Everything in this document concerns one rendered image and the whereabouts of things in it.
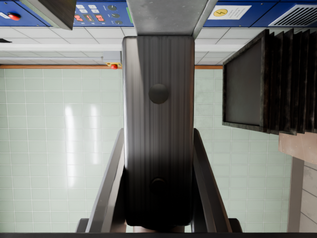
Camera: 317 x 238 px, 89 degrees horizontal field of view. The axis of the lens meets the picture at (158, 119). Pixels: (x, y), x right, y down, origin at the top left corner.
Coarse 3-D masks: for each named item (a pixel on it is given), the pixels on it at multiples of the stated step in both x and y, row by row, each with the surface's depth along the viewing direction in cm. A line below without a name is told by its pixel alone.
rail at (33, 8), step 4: (20, 0) 28; (24, 0) 28; (28, 4) 29; (32, 4) 29; (32, 8) 30; (36, 8) 30; (36, 12) 31; (40, 12) 31; (40, 16) 33; (44, 16) 32; (48, 20) 34; (52, 24) 36; (56, 24) 36
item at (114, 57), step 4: (104, 52) 92; (108, 52) 92; (112, 52) 92; (116, 52) 92; (120, 52) 92; (104, 56) 92; (108, 56) 92; (112, 56) 92; (116, 56) 92; (120, 56) 92; (104, 60) 92; (108, 60) 92; (112, 60) 92; (116, 60) 92; (120, 60) 92; (112, 64) 96; (116, 64) 96; (120, 64) 96
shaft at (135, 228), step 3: (135, 228) 9; (138, 228) 8; (141, 228) 8; (144, 228) 8; (174, 228) 8; (177, 228) 8; (180, 228) 8; (183, 228) 9; (135, 231) 9; (138, 231) 8; (141, 231) 8; (144, 231) 8; (147, 231) 8; (150, 231) 8; (153, 231) 8; (156, 231) 8; (159, 231) 8; (162, 231) 8; (165, 231) 8; (168, 231) 8; (171, 231) 8; (174, 231) 8; (177, 231) 8; (180, 231) 8; (183, 231) 9
